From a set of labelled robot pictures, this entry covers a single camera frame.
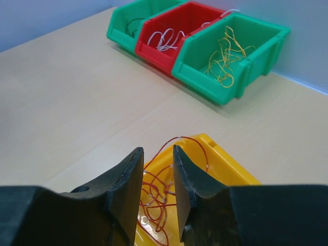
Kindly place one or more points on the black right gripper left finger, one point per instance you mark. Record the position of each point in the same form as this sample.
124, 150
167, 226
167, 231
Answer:
102, 211

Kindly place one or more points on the red plastic bin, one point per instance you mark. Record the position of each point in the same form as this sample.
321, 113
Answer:
161, 38

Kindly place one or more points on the left green plastic bin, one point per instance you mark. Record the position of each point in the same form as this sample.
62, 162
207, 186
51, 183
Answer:
127, 21

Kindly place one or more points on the right green plastic bin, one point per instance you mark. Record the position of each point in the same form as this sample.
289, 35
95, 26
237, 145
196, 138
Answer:
221, 60

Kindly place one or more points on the yellow plastic bin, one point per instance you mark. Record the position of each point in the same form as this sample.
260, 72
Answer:
157, 216

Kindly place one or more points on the green plastic bin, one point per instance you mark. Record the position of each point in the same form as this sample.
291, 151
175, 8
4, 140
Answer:
221, 60
127, 21

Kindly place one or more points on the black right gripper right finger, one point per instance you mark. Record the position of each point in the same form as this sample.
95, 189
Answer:
211, 213

